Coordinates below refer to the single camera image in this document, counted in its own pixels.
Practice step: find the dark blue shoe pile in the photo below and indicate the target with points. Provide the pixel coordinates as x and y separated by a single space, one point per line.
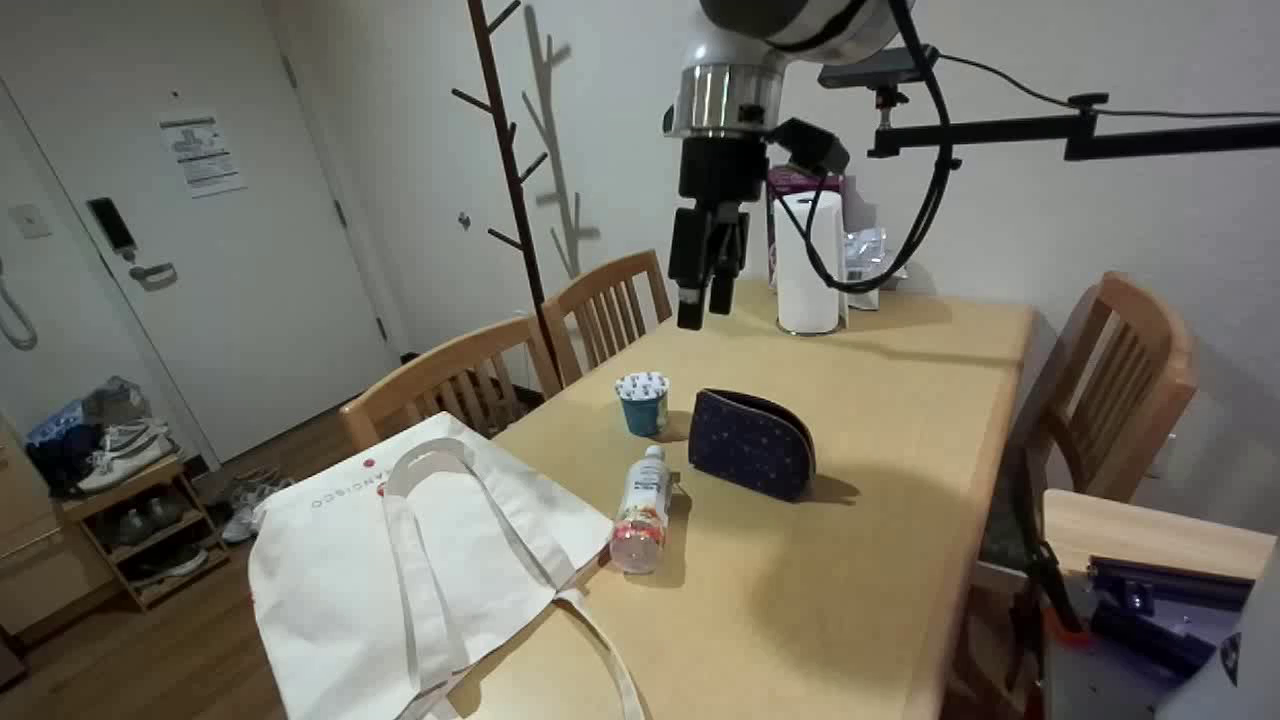
60 452

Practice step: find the white door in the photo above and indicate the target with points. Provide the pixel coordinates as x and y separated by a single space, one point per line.
240 333

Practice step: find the white jug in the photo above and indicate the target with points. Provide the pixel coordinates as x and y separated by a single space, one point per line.
798 303

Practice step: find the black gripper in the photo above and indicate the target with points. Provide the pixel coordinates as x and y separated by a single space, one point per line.
725 165

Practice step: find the light wooden side table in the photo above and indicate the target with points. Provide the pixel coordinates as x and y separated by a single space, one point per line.
1147 526

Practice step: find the black electronic door lock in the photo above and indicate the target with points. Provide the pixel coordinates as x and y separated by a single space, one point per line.
114 227

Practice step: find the crumpled clear plastic bag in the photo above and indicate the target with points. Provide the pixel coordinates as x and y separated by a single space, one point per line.
871 263

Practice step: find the white light switch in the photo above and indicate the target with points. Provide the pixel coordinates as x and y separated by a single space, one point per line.
29 222

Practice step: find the white sneaker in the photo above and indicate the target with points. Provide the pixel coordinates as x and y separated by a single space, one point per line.
133 439
127 471

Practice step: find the black orange clamp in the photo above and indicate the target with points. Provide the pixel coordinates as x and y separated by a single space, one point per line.
1062 602

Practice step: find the dark purple slotted frame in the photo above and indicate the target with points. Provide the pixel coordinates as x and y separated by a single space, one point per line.
1160 612

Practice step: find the grey camera bar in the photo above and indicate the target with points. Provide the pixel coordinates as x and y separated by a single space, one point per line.
874 66

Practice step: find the clear plastic bottle white cap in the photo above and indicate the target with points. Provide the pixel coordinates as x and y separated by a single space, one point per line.
644 503

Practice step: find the wooden slat-back chair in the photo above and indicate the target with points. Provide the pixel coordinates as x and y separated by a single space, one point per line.
1134 333
427 379
587 291

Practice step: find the dark wooden coat rack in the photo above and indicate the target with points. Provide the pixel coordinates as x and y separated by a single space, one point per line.
514 174

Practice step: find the low wooden shoe rack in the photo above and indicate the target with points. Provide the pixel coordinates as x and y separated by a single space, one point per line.
133 499

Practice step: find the paper notice sheet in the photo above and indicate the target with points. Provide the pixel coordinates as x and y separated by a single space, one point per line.
202 153

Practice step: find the navy star pattern pouch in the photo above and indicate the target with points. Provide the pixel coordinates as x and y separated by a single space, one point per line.
744 440

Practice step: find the grey sneaker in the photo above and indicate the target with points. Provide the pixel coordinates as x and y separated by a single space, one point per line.
251 511

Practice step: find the white intercom handset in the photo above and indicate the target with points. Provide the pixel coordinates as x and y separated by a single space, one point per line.
19 322

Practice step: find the white canvas tote bag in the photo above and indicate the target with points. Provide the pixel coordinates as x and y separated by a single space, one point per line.
347 575

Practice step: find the teal cup foil lid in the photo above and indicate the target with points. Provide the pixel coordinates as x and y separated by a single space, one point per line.
641 407

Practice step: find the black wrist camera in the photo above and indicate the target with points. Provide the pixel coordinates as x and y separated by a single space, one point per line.
808 146

